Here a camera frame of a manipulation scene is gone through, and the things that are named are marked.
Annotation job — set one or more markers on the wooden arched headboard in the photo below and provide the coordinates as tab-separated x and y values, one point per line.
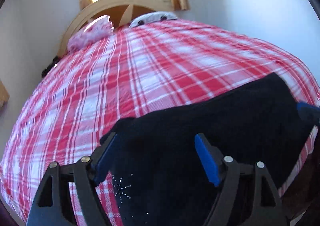
121	12

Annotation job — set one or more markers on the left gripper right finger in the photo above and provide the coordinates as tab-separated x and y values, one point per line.
224	173

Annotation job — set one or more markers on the red plaid bed cover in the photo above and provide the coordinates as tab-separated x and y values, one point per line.
133	72

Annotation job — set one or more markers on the black pants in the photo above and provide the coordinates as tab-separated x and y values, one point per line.
167	166

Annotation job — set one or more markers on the pink floral pillow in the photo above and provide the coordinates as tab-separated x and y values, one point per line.
96	30

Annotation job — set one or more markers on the white black patterned pillow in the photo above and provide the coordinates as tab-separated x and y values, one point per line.
153	17

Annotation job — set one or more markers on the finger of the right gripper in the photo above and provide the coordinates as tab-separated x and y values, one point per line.
308	113

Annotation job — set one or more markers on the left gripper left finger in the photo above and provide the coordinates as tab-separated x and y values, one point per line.
52	203

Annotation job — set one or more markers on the yellow curtain left window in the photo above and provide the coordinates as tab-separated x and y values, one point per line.
4	95

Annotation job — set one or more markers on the dark item beside bed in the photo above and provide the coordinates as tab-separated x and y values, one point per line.
50	66

